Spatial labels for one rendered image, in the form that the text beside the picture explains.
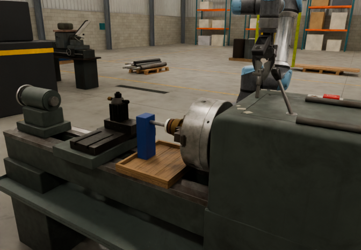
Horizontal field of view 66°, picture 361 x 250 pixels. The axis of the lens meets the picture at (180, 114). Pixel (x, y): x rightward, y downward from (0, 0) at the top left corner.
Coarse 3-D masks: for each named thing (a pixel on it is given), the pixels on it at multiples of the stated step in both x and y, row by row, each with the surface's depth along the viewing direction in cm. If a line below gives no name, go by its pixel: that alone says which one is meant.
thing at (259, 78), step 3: (258, 69) 114; (258, 72) 114; (261, 72) 113; (261, 75) 113; (258, 78) 114; (261, 78) 114; (258, 81) 114; (261, 81) 114; (258, 84) 114; (261, 84) 114; (258, 87) 115; (258, 90) 115; (255, 93) 115; (258, 93) 115; (255, 96) 115; (258, 96) 115
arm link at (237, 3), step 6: (234, 0) 123; (240, 0) 121; (246, 0) 120; (252, 0) 119; (234, 6) 123; (240, 6) 122; (246, 6) 121; (252, 6) 119; (234, 12) 125; (240, 12) 123; (246, 12) 123; (252, 12) 121
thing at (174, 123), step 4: (172, 120) 130; (176, 120) 129; (180, 120) 128; (168, 124) 130; (172, 124) 128; (176, 124) 127; (180, 124) 128; (168, 128) 130; (172, 128) 128; (168, 132) 131; (172, 132) 128
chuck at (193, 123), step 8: (192, 104) 117; (200, 104) 116; (208, 104) 115; (192, 112) 113; (200, 112) 112; (184, 120) 113; (192, 120) 111; (200, 120) 110; (184, 128) 112; (192, 128) 110; (200, 128) 109; (192, 136) 110; (192, 144) 110; (184, 152) 114; (192, 152) 112; (184, 160) 117; (192, 160) 114; (200, 168) 118
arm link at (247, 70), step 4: (244, 68) 155; (248, 68) 153; (252, 68) 152; (244, 72) 155; (248, 72) 153; (244, 76) 155; (248, 76) 153; (252, 76) 152; (256, 76) 152; (244, 80) 156; (248, 80) 154; (252, 80) 153; (244, 84) 156; (248, 84) 155; (252, 84) 154; (244, 88) 157; (248, 88) 155; (252, 88) 155; (260, 88) 155
